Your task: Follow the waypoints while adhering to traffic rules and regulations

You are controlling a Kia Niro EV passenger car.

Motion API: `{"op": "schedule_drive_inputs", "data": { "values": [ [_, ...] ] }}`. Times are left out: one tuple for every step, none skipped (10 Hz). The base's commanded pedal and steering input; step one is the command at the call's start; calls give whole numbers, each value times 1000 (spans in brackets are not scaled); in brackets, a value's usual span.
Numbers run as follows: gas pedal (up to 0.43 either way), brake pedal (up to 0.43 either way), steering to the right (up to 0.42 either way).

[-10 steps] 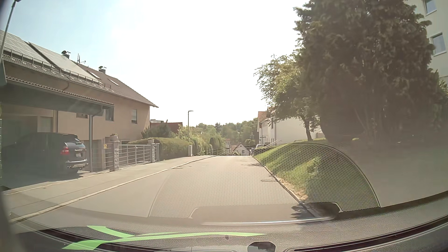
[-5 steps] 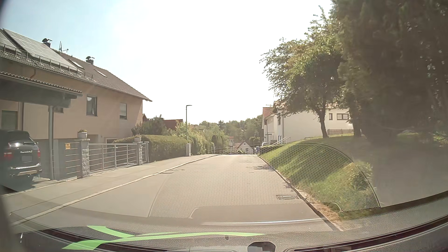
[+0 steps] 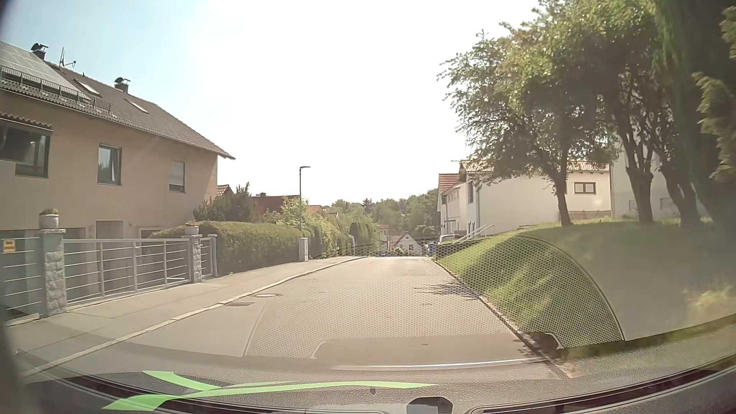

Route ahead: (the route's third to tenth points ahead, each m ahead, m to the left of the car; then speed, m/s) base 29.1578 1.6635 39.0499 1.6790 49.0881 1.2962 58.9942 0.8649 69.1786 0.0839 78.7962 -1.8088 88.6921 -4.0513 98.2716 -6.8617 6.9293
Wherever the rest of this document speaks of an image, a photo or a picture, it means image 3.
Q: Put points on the grass bank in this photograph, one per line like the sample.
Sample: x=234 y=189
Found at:
x=575 y=270

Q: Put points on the lamp post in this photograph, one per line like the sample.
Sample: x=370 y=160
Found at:
x=300 y=198

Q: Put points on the beige house with dark roof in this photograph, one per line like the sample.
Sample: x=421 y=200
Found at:
x=86 y=167

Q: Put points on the grey asphalt road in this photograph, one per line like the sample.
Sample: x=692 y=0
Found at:
x=368 y=299

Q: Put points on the metal railing fence, stone posts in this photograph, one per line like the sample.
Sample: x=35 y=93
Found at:
x=115 y=267

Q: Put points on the large leafy tree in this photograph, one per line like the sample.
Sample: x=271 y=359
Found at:
x=517 y=115
x=627 y=86

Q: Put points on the red-roofed building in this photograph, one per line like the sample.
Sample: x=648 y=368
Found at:
x=270 y=202

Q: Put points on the trimmed green hedge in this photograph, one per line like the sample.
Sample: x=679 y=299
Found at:
x=253 y=244

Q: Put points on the row of bushes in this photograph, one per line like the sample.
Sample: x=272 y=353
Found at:
x=328 y=230

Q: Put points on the small white gabled house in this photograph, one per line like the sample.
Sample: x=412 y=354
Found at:
x=407 y=242

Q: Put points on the car's own bonnet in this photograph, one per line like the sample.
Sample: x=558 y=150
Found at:
x=345 y=397

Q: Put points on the white house with red roof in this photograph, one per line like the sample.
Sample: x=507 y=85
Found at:
x=517 y=198

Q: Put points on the metal handrail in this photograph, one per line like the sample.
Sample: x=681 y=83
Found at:
x=474 y=233

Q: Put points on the dark conifer tree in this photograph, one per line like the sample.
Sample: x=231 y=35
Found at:
x=707 y=103

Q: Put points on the white building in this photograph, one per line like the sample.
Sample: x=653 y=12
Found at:
x=624 y=190

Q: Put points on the grey paved pavement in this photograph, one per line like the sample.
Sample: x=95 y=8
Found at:
x=144 y=310

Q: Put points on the wood of trees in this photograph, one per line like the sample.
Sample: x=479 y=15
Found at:
x=397 y=213

